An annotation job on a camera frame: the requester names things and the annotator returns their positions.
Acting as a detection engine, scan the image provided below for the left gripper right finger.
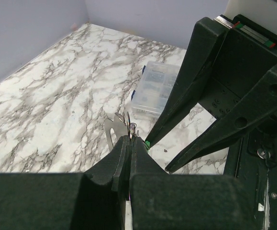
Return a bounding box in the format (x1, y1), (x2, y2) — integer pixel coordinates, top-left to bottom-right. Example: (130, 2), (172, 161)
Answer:
(129, 137), (172, 230)

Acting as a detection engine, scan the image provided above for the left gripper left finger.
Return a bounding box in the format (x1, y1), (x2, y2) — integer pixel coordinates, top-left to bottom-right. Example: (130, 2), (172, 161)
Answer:
(71, 136), (131, 230)

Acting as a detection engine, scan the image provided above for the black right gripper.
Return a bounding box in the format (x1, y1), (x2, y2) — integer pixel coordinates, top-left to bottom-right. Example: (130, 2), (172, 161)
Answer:
(145, 14), (277, 173)

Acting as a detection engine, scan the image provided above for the metal keyring chain with plate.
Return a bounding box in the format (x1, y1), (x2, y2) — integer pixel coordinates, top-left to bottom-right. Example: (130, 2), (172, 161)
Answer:
(103, 111), (141, 151)

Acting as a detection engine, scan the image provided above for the clear plastic parts box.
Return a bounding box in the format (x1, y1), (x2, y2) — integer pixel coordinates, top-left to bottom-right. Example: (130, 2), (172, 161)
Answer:
(131, 61), (180, 118)

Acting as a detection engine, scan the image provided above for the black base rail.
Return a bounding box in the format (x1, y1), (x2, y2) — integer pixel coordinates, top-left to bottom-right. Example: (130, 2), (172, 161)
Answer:
(223, 115), (277, 230)

